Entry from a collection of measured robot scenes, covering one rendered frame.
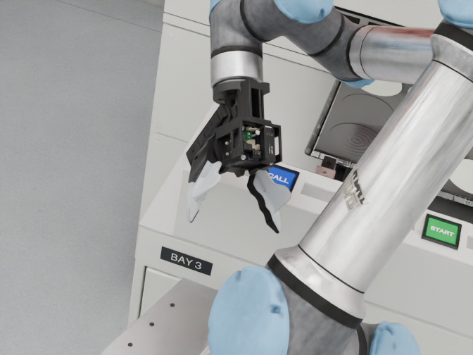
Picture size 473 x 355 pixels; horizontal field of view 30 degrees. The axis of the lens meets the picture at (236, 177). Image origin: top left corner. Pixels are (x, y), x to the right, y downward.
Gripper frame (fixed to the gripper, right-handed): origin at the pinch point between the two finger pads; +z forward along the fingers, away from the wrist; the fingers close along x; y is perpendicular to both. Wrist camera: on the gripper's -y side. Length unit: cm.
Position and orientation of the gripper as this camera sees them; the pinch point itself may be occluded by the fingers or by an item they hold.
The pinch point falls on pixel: (232, 230)
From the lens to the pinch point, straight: 121.9
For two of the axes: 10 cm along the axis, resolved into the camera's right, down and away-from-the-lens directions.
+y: 5.9, -2.3, -7.7
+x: 8.1, 1.4, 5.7
